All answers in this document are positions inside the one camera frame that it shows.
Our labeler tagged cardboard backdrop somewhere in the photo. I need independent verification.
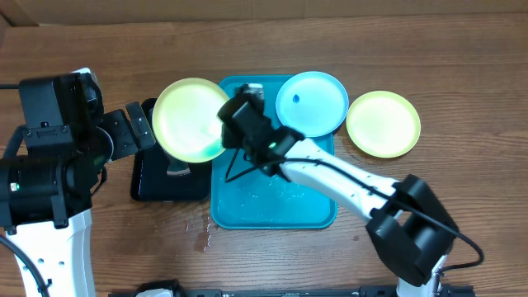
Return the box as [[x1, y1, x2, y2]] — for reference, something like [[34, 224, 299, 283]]
[[1, 0, 527, 26]]

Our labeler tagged yellow plate with blue stain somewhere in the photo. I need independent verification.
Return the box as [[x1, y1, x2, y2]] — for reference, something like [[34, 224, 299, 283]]
[[346, 91, 422, 158]]

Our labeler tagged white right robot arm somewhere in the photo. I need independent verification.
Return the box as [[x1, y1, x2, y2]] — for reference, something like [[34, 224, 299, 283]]
[[218, 84, 458, 296]]

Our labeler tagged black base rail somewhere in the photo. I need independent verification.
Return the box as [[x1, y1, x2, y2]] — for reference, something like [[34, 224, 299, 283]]
[[109, 279, 475, 297]]

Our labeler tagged light blue plate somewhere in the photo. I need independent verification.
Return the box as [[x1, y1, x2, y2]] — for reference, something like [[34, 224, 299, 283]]
[[276, 71, 349, 138]]

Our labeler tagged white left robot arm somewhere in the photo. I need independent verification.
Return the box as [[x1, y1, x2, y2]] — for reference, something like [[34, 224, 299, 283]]
[[1, 68, 155, 296]]

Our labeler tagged black rectangular water tray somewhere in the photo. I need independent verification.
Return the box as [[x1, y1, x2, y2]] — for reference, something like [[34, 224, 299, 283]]
[[130, 97, 214, 203]]

